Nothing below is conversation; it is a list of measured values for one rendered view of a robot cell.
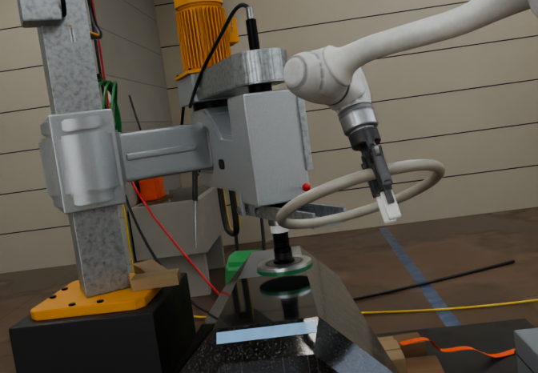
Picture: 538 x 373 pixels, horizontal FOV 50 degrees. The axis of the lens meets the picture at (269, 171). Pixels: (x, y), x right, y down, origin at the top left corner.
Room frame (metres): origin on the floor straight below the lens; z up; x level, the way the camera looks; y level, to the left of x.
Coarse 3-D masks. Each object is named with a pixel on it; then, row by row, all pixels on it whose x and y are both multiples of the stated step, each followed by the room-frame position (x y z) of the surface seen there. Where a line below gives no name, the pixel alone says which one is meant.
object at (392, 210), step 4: (380, 192) 1.37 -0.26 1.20; (392, 192) 1.37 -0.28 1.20; (384, 196) 1.37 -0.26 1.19; (384, 200) 1.36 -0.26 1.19; (384, 204) 1.36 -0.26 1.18; (388, 204) 1.36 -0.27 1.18; (392, 204) 1.36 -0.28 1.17; (396, 204) 1.36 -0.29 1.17; (388, 208) 1.36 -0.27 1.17; (392, 208) 1.36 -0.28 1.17; (396, 208) 1.36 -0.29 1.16; (388, 212) 1.35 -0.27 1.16; (392, 212) 1.35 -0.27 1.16; (396, 212) 1.35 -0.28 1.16; (388, 216) 1.35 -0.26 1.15; (392, 216) 1.35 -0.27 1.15; (396, 216) 1.35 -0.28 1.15; (400, 216) 1.35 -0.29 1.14
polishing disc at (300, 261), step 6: (294, 258) 2.28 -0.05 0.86; (300, 258) 2.27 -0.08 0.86; (306, 258) 2.26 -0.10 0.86; (258, 264) 2.26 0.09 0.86; (264, 264) 2.25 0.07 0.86; (270, 264) 2.23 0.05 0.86; (288, 264) 2.19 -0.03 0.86; (294, 264) 2.18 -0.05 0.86; (300, 264) 2.17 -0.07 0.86; (306, 264) 2.18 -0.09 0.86; (264, 270) 2.17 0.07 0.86; (270, 270) 2.16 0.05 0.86; (276, 270) 2.14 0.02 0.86; (282, 270) 2.14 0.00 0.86; (288, 270) 2.14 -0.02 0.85
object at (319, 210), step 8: (248, 208) 2.37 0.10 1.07; (256, 208) 2.27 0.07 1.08; (264, 208) 2.20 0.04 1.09; (272, 208) 2.12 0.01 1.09; (280, 208) 2.06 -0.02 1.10; (304, 208) 2.12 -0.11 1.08; (312, 208) 2.05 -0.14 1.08; (320, 208) 1.99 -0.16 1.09; (328, 208) 1.93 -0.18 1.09; (336, 208) 1.88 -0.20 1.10; (344, 208) 1.84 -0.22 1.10; (256, 216) 2.29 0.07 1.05; (264, 216) 2.21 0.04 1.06; (272, 216) 2.13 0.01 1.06; (288, 216) 1.98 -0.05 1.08; (296, 216) 1.92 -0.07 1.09; (304, 216) 1.85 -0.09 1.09; (312, 216) 1.80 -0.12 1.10; (320, 216) 2.00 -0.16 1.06; (328, 224) 1.82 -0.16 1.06
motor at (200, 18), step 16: (176, 0) 2.80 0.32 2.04; (192, 0) 2.75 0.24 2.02; (208, 0) 2.76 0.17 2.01; (176, 16) 2.82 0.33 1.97; (192, 16) 2.75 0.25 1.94; (208, 16) 2.78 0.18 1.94; (224, 16) 2.83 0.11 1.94; (192, 32) 2.77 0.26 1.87; (208, 32) 2.77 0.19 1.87; (192, 48) 2.75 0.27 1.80; (208, 48) 2.75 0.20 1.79; (224, 48) 2.80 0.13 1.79; (192, 64) 2.76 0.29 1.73; (208, 64) 2.77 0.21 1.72; (176, 80) 2.92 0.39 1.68
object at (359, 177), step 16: (416, 160) 1.45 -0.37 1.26; (432, 160) 1.49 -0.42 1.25; (352, 176) 1.41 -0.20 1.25; (368, 176) 1.40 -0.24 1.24; (432, 176) 1.64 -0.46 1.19; (320, 192) 1.43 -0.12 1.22; (400, 192) 1.79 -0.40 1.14; (416, 192) 1.74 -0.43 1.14; (288, 208) 1.50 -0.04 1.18; (368, 208) 1.83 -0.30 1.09; (288, 224) 1.67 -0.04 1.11; (304, 224) 1.76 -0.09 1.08; (320, 224) 1.80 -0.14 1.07
